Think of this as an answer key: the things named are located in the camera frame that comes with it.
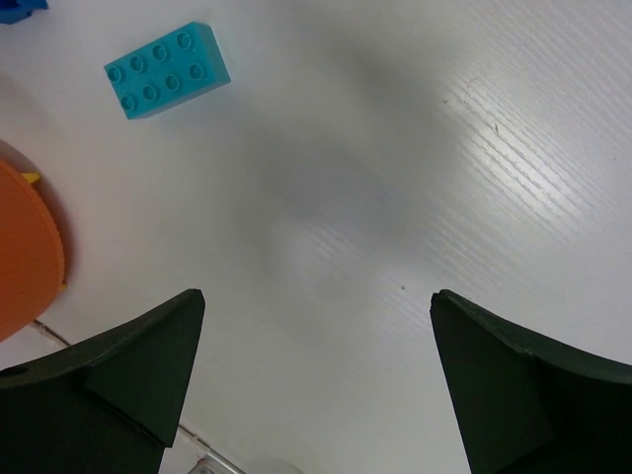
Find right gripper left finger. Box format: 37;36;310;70
1;289;205;473

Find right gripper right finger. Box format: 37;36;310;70
430;289;631;473

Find orange round divided container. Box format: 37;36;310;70
1;160;65;340

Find yellow-green lego brick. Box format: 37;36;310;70
22;172;40;185

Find teal 2x4 lego brick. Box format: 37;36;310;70
104;22;231;119

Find blue rounded lego brick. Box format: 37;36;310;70
0;0;48;25

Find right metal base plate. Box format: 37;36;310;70
190;451;302;474

